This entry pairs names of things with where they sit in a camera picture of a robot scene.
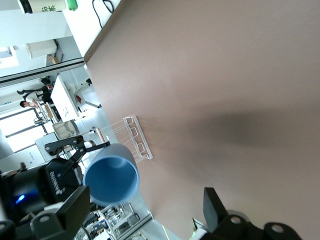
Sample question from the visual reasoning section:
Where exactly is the blue plastic cup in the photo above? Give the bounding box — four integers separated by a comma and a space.
82, 142, 140, 205

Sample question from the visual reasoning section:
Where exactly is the white box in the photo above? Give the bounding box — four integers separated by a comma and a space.
26, 39, 59, 59

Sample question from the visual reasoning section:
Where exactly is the white table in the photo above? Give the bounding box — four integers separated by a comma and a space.
49, 74, 81, 120

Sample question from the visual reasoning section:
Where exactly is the seated person in white shirt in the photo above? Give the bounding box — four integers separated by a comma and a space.
16, 86, 43, 109

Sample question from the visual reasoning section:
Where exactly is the paper cup with green print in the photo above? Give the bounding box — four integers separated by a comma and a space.
18, 0, 67, 15

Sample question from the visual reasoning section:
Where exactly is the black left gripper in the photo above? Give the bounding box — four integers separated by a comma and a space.
0, 136, 111, 222

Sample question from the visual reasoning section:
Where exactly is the metal shelving unit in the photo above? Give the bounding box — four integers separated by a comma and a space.
82, 202, 152, 240

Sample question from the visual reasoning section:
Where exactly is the white wire rack, wooden rod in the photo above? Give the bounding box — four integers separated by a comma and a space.
96, 115, 153, 163

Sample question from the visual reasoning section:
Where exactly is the beige office chair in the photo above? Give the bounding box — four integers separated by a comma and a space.
51, 119, 79, 140

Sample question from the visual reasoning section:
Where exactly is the aluminium door rail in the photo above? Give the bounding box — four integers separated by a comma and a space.
0, 58, 85, 85

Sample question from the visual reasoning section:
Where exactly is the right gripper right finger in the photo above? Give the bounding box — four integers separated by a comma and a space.
203, 186, 301, 240

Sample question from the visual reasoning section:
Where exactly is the white frame with red patch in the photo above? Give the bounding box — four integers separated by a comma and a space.
67, 79, 102, 109

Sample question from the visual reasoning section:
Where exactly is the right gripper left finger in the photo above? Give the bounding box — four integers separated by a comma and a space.
0, 185, 91, 240

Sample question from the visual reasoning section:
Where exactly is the black cable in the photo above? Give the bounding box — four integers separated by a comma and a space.
91, 0, 121, 29

